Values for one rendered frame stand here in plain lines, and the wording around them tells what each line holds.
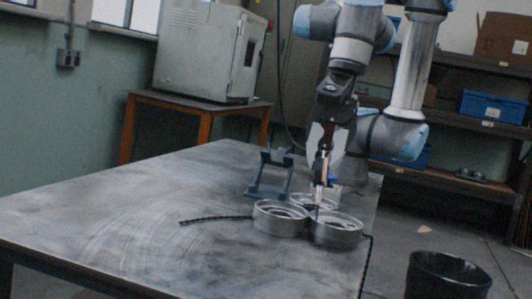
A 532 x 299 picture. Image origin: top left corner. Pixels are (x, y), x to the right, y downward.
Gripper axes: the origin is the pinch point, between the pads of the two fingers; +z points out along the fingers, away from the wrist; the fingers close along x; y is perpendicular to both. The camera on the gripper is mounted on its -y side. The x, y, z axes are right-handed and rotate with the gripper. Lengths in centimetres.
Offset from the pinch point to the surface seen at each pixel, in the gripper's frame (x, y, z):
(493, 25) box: -63, 337, -132
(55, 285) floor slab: 112, 88, 84
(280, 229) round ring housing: 3.2, -7.0, 12.6
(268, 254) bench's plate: 2.6, -15.0, 15.4
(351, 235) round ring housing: -8.8, -3.7, 10.6
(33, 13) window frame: 155, 89, -29
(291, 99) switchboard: 98, 374, -38
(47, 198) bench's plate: 42.5, -19.4, 16.6
